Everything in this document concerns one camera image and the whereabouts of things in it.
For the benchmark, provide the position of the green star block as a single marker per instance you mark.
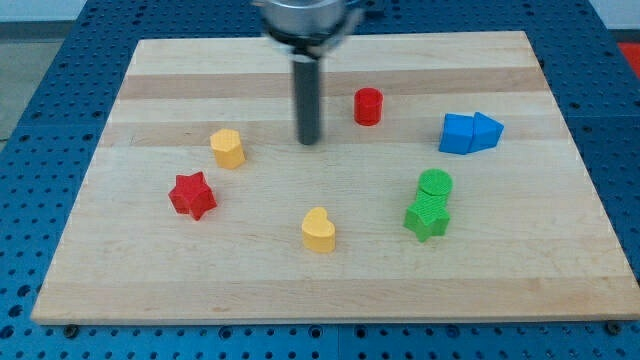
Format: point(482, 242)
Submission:
point(427, 216)

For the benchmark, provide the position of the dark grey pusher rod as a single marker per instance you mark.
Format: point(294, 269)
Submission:
point(306, 94)

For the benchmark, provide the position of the yellow heart block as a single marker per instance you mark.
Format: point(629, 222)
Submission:
point(318, 232)

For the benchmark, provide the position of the green cylinder block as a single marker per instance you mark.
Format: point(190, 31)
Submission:
point(435, 182)

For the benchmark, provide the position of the red cylinder block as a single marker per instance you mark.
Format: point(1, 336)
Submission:
point(368, 104)

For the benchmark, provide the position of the blue triangle block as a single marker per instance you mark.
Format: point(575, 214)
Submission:
point(486, 132)

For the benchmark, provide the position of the yellow hexagon block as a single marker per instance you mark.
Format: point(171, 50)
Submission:
point(227, 148)

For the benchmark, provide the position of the blue cube block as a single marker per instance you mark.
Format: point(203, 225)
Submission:
point(457, 134)

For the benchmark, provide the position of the light wooden board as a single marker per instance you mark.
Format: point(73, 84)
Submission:
point(528, 238)

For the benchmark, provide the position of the red star block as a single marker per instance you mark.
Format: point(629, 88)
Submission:
point(192, 195)

